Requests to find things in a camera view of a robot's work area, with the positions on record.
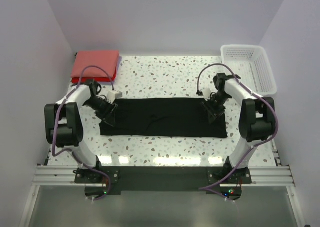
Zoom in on aluminium rail frame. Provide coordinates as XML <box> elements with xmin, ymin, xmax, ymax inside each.
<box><xmin>31</xmin><ymin>146</ymin><xmax>297</xmax><ymax>188</ymax></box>

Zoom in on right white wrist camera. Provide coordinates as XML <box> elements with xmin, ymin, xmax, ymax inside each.
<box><xmin>196</xmin><ymin>88</ymin><xmax>213</xmax><ymax>100</ymax></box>

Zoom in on white plastic basket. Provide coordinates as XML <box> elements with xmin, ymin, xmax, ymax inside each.
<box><xmin>220</xmin><ymin>44</ymin><xmax>278</xmax><ymax>96</ymax></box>

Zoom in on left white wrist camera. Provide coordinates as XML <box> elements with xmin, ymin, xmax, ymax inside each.
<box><xmin>106</xmin><ymin>90</ymin><xmax>123</xmax><ymax>104</ymax></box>

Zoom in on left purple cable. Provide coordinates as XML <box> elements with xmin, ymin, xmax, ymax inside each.
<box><xmin>51</xmin><ymin>65</ymin><xmax>116</xmax><ymax>202</ymax></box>

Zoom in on black t shirt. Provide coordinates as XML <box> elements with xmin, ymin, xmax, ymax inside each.
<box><xmin>99</xmin><ymin>98</ymin><xmax>228</xmax><ymax>139</ymax></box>

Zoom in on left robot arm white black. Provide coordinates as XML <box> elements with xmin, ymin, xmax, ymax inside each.
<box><xmin>44</xmin><ymin>79</ymin><xmax>123</xmax><ymax>171</ymax></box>

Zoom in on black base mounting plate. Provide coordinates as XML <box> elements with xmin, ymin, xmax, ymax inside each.
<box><xmin>74</xmin><ymin>165</ymin><xmax>253</xmax><ymax>197</ymax></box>

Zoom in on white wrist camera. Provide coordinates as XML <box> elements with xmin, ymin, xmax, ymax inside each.
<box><xmin>106</xmin><ymin>90</ymin><xmax>123</xmax><ymax>104</ymax></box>
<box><xmin>196</xmin><ymin>88</ymin><xmax>213</xmax><ymax>100</ymax></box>

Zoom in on red folded t shirt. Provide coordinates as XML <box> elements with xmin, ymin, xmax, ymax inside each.
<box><xmin>71</xmin><ymin>73</ymin><xmax>117</xmax><ymax>84</ymax></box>

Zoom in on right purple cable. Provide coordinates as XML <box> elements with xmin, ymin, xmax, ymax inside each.
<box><xmin>196</xmin><ymin>63</ymin><xmax>278</xmax><ymax>200</ymax></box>

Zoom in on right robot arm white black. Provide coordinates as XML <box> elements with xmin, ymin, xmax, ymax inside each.
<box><xmin>202</xmin><ymin>73</ymin><xmax>279</xmax><ymax>174</ymax></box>

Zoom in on purple cable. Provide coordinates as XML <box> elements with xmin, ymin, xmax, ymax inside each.
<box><xmin>196</xmin><ymin>63</ymin><xmax>278</xmax><ymax>200</ymax></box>
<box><xmin>51</xmin><ymin>65</ymin><xmax>116</xmax><ymax>202</ymax></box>

